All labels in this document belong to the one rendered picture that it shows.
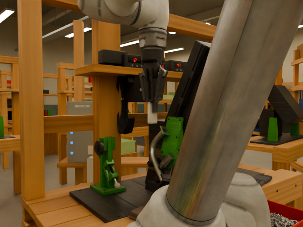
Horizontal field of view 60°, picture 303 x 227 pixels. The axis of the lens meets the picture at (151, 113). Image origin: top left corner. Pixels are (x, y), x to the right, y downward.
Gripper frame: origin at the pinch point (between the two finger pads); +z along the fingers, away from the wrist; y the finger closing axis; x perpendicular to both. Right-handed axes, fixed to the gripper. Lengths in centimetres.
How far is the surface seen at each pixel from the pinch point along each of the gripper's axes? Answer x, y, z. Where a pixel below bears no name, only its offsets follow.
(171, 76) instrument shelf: 56, -54, -19
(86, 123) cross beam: 10, -74, 9
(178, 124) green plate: 40, -30, 8
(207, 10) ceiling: 676, -563, -326
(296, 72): 445, -153, -57
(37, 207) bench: -23, -54, 44
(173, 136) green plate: 38, -31, 14
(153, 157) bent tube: 32, -41, 26
